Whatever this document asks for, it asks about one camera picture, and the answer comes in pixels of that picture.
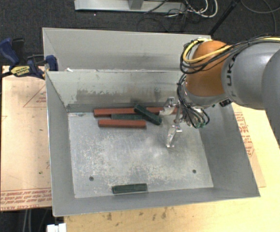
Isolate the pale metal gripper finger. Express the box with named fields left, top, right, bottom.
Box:
left=165, top=124, right=182, bottom=148
left=158, top=97, right=177, bottom=117

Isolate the dark green flat block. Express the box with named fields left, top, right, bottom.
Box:
left=133, top=103, right=163, bottom=126
left=111, top=113, right=146, bottom=121
left=112, top=183, right=149, bottom=195

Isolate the grey metal bin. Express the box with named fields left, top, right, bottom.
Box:
left=42, top=27, right=261, bottom=218

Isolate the red-brown flat block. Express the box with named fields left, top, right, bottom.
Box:
left=93, top=106, right=179, bottom=118
left=98, top=118, right=147, bottom=130

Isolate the brown cardboard board red print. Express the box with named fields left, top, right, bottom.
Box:
left=0, top=65, right=267, bottom=213

